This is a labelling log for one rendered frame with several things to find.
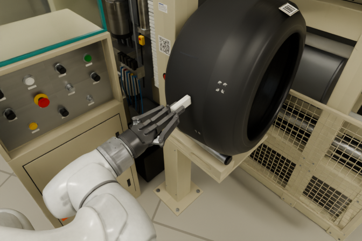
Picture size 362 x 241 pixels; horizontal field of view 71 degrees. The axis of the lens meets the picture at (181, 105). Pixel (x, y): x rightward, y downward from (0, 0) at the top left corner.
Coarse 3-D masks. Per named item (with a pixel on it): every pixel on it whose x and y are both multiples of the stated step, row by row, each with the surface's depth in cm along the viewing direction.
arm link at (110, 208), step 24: (96, 192) 52; (120, 192) 53; (96, 216) 46; (120, 216) 47; (144, 216) 50; (0, 240) 38; (24, 240) 39; (48, 240) 41; (72, 240) 42; (96, 240) 44; (120, 240) 45; (144, 240) 46
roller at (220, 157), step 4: (188, 136) 112; (196, 140) 108; (200, 144) 107; (204, 148) 106; (208, 148) 104; (212, 152) 103; (216, 152) 102; (216, 156) 102; (220, 156) 101; (224, 156) 100; (228, 156) 100; (220, 160) 101; (224, 160) 100; (228, 160) 100
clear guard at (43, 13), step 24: (0, 0) 77; (24, 0) 81; (48, 0) 86; (72, 0) 91; (96, 0) 97; (0, 24) 80; (24, 24) 84; (48, 24) 90; (72, 24) 95; (96, 24) 102; (0, 48) 83; (24, 48) 88; (48, 48) 93
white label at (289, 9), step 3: (288, 3) 75; (282, 6) 73; (285, 6) 73; (288, 6) 74; (291, 6) 74; (282, 9) 72; (285, 9) 72; (288, 9) 73; (291, 9) 73; (294, 9) 74; (297, 9) 74; (285, 12) 71; (288, 12) 71; (291, 12) 72; (294, 12) 72
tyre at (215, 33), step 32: (224, 0) 78; (256, 0) 75; (288, 0) 80; (192, 32) 76; (224, 32) 71; (256, 32) 68; (288, 32) 75; (192, 64) 74; (224, 64) 69; (256, 64) 68; (288, 64) 108; (192, 96) 76; (224, 96) 70; (256, 96) 119; (192, 128) 84; (224, 128) 75; (256, 128) 111
